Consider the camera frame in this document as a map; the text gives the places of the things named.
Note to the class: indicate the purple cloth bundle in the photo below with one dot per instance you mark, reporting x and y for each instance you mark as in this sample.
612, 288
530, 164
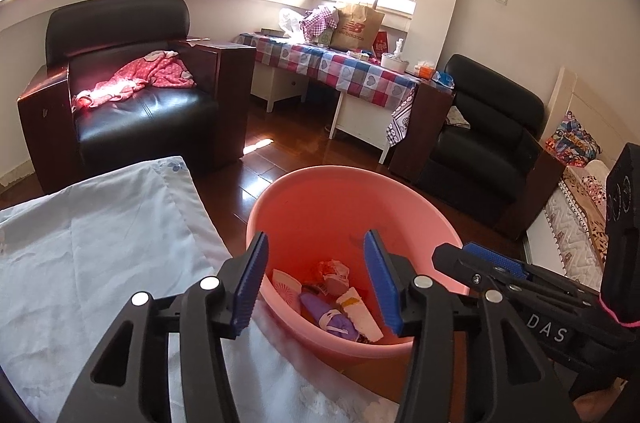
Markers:
320, 310

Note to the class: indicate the white tissue container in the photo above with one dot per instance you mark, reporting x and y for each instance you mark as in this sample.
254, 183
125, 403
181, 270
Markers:
394, 60

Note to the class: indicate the pink plastic bucket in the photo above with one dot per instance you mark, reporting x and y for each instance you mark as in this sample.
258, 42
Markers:
325, 213

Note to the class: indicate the white desk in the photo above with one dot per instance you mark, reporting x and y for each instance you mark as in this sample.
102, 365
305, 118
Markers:
360, 123

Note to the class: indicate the white plastic bag on desk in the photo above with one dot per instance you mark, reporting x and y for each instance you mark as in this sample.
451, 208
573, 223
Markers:
291, 23

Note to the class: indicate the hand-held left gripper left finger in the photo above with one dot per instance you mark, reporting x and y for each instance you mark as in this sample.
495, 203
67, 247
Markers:
250, 288

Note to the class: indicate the white quilted mattress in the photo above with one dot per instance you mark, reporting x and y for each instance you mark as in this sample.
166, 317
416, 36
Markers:
565, 240

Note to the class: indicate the flat dark box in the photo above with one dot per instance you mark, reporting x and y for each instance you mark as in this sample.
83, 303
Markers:
271, 33

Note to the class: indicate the pink spotted garment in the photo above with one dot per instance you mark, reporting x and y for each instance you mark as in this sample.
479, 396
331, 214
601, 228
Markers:
160, 73

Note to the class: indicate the light blue blanket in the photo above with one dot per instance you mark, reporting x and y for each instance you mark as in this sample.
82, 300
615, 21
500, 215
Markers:
100, 253

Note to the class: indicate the person's right hand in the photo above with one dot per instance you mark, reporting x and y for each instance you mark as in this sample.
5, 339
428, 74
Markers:
600, 410

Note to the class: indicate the blue packet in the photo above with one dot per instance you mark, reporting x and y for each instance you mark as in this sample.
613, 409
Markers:
444, 79

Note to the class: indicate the checkered tablecloth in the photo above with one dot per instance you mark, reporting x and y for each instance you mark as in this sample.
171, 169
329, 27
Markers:
350, 73

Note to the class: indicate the orange tissue pack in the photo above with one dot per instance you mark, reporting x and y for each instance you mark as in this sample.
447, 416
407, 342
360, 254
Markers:
425, 71

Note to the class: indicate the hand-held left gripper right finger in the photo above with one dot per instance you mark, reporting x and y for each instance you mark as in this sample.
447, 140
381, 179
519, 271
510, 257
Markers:
382, 288

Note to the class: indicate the black leather armchair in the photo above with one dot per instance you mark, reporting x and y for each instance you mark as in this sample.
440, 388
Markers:
150, 123

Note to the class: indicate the colourful cartoon pillow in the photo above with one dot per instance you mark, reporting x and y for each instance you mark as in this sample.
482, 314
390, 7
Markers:
572, 140

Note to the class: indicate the purple checked cloth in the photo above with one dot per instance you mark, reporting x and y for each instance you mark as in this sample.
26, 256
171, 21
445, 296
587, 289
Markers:
320, 22

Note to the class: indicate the white bed headboard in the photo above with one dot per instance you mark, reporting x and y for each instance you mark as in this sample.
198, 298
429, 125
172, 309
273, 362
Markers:
575, 95

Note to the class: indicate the black armchair with wooden sides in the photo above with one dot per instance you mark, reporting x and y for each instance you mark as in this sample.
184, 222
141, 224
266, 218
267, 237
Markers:
490, 143

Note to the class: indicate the pink white paper box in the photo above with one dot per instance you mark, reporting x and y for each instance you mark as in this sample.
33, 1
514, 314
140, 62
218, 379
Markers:
287, 288

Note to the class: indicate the brown paper bag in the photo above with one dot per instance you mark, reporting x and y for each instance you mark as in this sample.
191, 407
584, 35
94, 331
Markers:
357, 28

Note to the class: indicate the red box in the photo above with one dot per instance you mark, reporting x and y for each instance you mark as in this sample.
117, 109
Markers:
381, 44

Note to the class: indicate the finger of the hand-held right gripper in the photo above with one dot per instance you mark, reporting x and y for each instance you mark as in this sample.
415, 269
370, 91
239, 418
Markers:
495, 259
460, 267

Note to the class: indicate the white orange plastic bag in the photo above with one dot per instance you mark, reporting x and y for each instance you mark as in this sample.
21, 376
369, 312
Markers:
332, 275

